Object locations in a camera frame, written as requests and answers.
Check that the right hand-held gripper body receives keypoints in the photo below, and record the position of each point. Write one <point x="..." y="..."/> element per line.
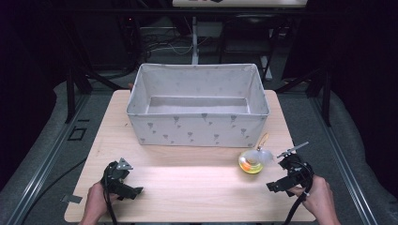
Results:
<point x="298" y="173"/>

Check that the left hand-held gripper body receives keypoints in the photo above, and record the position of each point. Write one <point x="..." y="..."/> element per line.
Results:
<point x="114" y="179"/>

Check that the clear yellow capsule toy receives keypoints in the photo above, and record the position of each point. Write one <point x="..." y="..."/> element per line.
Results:
<point x="250" y="162"/>

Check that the grey printed fabric storage box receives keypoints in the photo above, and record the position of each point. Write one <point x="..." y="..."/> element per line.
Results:
<point x="197" y="129"/>

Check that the person's left hand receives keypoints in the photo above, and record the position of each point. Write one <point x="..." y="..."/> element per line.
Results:
<point x="95" y="203"/>

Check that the person's right hand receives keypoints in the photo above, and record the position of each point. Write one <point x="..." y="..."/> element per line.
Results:
<point x="320" y="200"/>

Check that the grey tape strip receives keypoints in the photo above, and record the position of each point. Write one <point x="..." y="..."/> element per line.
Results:
<point x="72" y="198"/>

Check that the black tape square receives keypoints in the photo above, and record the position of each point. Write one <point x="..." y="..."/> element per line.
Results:
<point x="70" y="134"/>

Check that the short black tape strip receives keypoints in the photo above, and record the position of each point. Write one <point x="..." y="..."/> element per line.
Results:
<point x="83" y="120"/>

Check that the black metal stand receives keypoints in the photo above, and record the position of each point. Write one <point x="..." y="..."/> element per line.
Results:
<point x="70" y="97"/>
<point x="327" y="100"/>

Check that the black chair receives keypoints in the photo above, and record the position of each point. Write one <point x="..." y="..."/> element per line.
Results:
<point x="250" y="34"/>

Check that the white desk leg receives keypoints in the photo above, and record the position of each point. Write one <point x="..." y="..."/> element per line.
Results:
<point x="195" y="43"/>

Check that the metal floor rail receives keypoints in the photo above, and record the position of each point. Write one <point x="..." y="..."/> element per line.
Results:
<point x="342" y="162"/>
<point x="47" y="159"/>

